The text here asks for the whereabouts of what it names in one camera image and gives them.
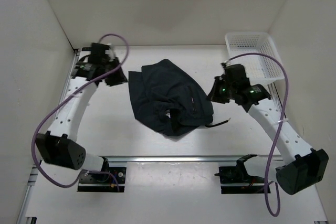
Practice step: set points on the white plastic mesh basket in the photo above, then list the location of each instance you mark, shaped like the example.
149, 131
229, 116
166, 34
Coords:
259, 69

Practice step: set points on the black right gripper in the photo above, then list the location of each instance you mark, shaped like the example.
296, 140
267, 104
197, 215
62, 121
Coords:
213, 94

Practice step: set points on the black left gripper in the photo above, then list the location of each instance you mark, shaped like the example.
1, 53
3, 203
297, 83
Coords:
121, 78

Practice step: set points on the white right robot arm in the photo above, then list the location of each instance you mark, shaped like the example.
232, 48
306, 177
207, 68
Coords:
301, 167

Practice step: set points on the aluminium rail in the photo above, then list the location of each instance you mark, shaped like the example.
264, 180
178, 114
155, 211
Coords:
172, 159
44, 145

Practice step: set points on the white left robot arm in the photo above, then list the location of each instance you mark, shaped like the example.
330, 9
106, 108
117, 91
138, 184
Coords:
58, 146

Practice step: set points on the dark navy shorts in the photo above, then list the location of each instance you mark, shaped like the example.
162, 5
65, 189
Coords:
167, 100

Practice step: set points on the aluminium front rail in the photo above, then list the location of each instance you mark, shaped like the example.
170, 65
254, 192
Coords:
172, 159

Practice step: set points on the aluminium left side rail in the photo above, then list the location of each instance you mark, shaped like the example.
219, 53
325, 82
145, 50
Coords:
44, 145

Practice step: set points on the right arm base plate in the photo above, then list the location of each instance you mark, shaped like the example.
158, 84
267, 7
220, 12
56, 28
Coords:
234, 184

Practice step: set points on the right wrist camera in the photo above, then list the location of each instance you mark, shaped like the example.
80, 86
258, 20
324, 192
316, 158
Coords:
235, 73

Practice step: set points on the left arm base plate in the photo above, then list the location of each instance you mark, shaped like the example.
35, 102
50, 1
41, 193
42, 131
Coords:
104, 183

